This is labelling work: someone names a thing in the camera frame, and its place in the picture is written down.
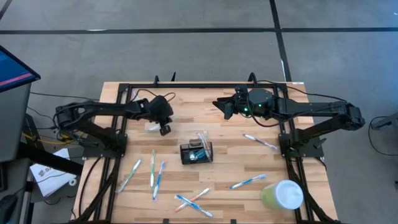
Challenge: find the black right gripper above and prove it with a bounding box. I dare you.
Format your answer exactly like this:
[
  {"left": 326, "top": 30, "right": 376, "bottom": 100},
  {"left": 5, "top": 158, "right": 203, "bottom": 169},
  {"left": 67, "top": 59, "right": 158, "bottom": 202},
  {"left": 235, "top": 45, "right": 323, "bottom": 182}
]
[{"left": 213, "top": 96, "right": 250, "bottom": 121}]

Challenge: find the green toothbrush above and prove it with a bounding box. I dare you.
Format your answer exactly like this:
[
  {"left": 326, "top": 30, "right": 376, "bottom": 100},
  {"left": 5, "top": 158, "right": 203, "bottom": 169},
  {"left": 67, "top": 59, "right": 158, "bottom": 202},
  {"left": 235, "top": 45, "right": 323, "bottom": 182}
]
[
  {"left": 147, "top": 117, "right": 182, "bottom": 132},
  {"left": 116, "top": 157, "right": 143, "bottom": 194},
  {"left": 149, "top": 149, "right": 156, "bottom": 189}
]

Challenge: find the black wire caddy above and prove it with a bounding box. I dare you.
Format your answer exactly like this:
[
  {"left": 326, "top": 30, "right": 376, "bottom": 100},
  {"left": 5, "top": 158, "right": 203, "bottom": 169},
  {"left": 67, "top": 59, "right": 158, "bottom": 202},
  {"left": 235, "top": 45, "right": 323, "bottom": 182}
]
[{"left": 179, "top": 139, "right": 214, "bottom": 165}]

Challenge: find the orange toothbrush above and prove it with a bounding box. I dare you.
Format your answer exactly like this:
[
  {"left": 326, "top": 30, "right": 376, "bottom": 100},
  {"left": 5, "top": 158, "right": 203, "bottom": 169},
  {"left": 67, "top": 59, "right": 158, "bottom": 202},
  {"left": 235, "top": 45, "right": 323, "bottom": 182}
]
[
  {"left": 173, "top": 187, "right": 210, "bottom": 213},
  {"left": 197, "top": 131, "right": 213, "bottom": 158}
]

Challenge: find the blue toothbrush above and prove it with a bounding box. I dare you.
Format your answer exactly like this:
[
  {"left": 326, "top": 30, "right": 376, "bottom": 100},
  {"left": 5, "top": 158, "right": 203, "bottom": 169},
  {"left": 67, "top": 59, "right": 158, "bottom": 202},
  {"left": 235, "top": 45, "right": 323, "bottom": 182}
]
[
  {"left": 229, "top": 174, "right": 267, "bottom": 190},
  {"left": 174, "top": 194, "right": 214, "bottom": 218},
  {"left": 152, "top": 161, "right": 167, "bottom": 200}
]

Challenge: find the green cup white lid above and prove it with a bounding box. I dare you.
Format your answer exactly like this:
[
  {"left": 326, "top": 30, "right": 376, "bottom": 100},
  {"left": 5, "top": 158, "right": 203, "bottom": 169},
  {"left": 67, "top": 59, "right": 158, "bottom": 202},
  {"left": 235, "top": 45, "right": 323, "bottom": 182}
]
[{"left": 260, "top": 179, "right": 304, "bottom": 211}]

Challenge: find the black stand foot bar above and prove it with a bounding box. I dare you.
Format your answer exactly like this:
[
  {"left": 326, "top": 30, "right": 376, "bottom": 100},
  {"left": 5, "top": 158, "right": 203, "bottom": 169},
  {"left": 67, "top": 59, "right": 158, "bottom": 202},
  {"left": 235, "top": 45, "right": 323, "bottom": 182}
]
[{"left": 17, "top": 141, "right": 83, "bottom": 177}]

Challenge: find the white cardboard box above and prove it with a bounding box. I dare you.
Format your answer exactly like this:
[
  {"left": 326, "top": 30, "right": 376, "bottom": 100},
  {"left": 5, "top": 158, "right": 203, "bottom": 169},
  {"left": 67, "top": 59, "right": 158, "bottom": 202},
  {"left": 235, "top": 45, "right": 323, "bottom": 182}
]
[{"left": 29, "top": 147, "right": 78, "bottom": 198}]

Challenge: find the grey stand leg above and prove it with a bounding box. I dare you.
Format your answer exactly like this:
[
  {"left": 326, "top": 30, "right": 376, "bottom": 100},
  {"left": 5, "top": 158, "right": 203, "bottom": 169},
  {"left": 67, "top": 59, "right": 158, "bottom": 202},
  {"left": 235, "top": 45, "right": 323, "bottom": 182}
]
[{"left": 371, "top": 111, "right": 398, "bottom": 131}]

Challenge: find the large blue-screen monitor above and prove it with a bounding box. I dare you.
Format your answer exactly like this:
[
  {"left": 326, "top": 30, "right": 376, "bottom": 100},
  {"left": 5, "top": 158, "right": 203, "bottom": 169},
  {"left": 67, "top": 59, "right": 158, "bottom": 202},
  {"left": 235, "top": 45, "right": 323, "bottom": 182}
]
[{"left": 0, "top": 45, "right": 42, "bottom": 93}]

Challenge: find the black computer mouse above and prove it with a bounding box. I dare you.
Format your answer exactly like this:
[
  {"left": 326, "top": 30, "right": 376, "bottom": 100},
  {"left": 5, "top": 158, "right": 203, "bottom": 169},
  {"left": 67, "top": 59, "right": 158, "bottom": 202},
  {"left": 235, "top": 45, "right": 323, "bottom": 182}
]
[{"left": 0, "top": 195, "right": 19, "bottom": 224}]

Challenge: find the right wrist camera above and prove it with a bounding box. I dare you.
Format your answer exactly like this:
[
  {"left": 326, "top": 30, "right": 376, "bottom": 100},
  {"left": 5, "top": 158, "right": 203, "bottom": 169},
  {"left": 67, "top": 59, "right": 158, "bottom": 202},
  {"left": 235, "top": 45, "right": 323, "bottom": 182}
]
[{"left": 234, "top": 84, "right": 250, "bottom": 100}]

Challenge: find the black aluminium table frame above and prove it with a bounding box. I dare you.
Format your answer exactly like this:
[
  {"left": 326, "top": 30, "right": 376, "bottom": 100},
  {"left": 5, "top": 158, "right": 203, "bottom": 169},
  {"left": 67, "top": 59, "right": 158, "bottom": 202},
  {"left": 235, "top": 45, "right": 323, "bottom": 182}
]
[{"left": 73, "top": 72, "right": 341, "bottom": 224}]

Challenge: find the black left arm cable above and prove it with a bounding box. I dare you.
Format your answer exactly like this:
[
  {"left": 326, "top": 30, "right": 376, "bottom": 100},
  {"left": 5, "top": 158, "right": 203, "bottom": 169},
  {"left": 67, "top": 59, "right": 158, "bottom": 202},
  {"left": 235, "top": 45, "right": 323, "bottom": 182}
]
[{"left": 130, "top": 89, "right": 177, "bottom": 103}]

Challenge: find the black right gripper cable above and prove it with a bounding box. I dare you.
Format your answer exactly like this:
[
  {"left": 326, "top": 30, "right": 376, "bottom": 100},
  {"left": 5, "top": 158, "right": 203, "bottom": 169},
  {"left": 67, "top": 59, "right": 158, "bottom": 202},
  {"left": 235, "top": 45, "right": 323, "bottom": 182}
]
[{"left": 248, "top": 114, "right": 312, "bottom": 128}]

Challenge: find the long black right arm cable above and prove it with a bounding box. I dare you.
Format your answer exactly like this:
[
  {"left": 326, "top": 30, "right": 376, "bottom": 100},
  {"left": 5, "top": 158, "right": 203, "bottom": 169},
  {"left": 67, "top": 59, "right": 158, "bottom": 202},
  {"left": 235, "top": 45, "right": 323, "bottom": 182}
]
[{"left": 257, "top": 80, "right": 348, "bottom": 103}]

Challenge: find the thin black floor cable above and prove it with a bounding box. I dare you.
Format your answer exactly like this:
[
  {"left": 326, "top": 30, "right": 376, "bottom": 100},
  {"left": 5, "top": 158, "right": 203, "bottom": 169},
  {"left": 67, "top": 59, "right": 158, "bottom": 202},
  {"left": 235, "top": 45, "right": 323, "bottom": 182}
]
[{"left": 30, "top": 91, "right": 100, "bottom": 101}]

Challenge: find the yellow cable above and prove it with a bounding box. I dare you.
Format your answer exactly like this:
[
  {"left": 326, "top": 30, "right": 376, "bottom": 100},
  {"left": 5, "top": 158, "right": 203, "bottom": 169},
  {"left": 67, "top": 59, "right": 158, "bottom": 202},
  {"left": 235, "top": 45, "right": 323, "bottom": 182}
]
[{"left": 22, "top": 132, "right": 78, "bottom": 146}]

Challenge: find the looped black floor cable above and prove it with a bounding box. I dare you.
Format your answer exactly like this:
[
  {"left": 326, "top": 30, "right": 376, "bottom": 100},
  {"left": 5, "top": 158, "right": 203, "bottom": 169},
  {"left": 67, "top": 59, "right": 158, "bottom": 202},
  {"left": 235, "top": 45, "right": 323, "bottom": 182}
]
[{"left": 368, "top": 115, "right": 398, "bottom": 157}]

